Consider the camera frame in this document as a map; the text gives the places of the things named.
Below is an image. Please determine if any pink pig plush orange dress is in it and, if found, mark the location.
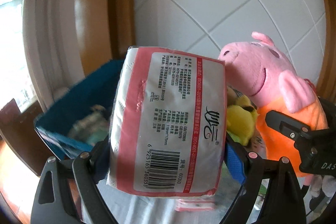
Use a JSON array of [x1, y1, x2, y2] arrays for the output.
[[219, 32, 328, 177]]

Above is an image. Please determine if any yellow duck plush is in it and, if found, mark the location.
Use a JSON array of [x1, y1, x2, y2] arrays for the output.
[[227, 87, 258, 146]]

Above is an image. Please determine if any blue plastic crate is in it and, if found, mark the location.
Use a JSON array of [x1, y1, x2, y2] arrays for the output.
[[34, 60, 124, 160]]

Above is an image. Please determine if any white gloved hand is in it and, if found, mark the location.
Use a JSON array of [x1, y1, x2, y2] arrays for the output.
[[301, 174, 336, 198]]

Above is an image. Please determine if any pink tissue pack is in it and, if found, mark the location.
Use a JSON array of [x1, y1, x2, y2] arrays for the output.
[[106, 47, 227, 198]]

